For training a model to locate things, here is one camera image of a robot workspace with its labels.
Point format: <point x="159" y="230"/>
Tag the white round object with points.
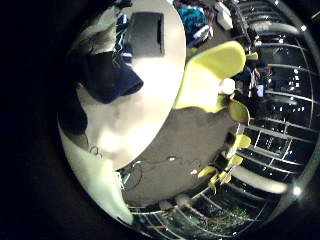
<point x="227" y="86"/>

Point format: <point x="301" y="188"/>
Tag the white box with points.
<point x="224" y="16"/>

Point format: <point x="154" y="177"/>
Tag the navy white striped garment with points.
<point x="110" y="80"/>

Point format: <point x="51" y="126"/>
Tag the teal cloth pile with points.
<point x="191" y="18"/>

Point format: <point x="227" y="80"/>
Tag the white floor plug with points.
<point x="171" y="158"/>

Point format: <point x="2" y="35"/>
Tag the long white bench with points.
<point x="260" y="180"/>

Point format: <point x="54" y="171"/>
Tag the black rectangular table mat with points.
<point x="146" y="33"/>

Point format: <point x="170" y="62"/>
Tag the blue lit screen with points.
<point x="260" y="90"/>

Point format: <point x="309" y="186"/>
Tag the large yellow-green chair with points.
<point x="210" y="76"/>

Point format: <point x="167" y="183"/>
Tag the small yellow-green chair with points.
<point x="243" y="140"/>
<point x="221" y="178"/>
<point x="206" y="171"/>
<point x="235" y="160"/>

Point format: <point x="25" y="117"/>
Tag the person in dark clothes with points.
<point x="256" y="75"/>

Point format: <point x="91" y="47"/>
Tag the white floor scrap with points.
<point x="194" y="172"/>

